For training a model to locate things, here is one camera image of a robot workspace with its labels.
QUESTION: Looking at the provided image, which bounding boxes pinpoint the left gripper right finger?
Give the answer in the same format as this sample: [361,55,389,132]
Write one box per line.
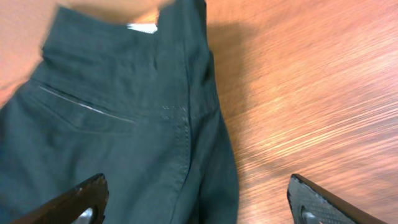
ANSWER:
[287,174,386,224]

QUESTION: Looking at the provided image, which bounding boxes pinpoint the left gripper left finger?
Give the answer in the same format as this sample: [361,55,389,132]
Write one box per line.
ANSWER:
[12,173,109,224]

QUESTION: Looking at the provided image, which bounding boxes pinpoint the black shorts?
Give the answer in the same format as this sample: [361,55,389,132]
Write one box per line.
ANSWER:
[1,0,239,223]

